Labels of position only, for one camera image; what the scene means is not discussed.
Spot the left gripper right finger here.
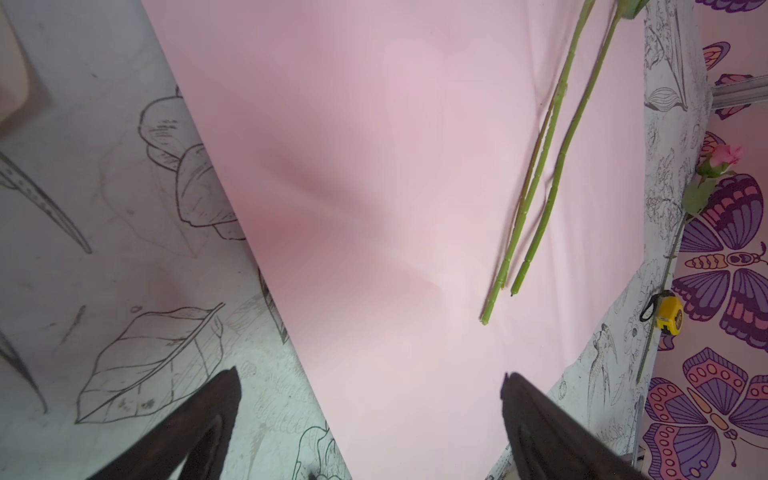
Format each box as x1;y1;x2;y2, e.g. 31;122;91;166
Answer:
500;373;644;480

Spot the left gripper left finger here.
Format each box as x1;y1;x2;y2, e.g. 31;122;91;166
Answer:
91;368;242;479

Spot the white fake rose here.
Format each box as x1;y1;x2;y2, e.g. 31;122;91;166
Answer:
479;0;595;326

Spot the yellow tape measure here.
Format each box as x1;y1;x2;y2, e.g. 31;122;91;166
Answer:
640;290;683;336

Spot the purple pink wrapping paper sheet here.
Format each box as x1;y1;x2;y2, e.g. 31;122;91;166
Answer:
144;1;646;479

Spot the pink orange fake rose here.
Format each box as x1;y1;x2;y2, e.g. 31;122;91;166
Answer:
510;1;648;296

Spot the small pink fake rose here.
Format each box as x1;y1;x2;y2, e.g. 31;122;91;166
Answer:
635;144;745;384

